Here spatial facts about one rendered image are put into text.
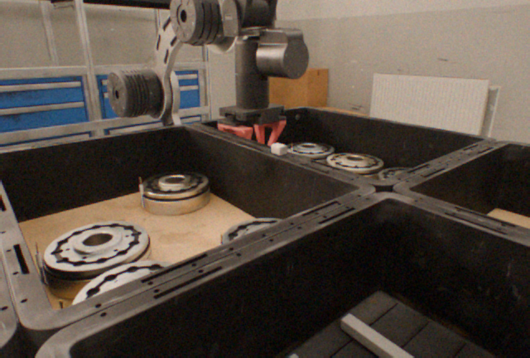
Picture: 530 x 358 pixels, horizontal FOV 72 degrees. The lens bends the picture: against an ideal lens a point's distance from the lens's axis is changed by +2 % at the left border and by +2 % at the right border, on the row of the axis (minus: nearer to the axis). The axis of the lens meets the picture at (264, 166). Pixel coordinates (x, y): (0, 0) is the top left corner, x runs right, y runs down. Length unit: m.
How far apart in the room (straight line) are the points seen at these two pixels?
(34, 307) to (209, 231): 0.28
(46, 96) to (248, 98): 1.87
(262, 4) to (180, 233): 0.36
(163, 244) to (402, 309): 0.28
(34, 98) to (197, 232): 1.95
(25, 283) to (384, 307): 0.29
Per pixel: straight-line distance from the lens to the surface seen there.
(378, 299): 0.39
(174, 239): 0.48
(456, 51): 3.63
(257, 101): 0.60
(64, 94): 2.40
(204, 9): 1.04
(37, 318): 0.24
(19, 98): 2.35
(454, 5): 3.67
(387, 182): 0.39
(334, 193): 0.40
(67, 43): 3.29
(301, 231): 0.28
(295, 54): 0.55
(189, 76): 2.72
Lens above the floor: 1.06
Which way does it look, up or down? 19 degrees down
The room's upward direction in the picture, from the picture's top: straight up
